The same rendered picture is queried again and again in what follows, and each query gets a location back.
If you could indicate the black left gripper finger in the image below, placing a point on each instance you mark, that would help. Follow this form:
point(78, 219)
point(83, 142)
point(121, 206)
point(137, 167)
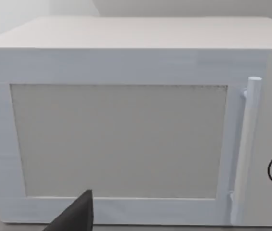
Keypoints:
point(78, 214)

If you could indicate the pale microwave door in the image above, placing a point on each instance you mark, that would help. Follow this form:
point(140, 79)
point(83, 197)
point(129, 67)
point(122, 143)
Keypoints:
point(116, 139)

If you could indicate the pale microwave oven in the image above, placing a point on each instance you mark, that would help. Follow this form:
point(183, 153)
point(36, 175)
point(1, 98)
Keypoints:
point(136, 36)

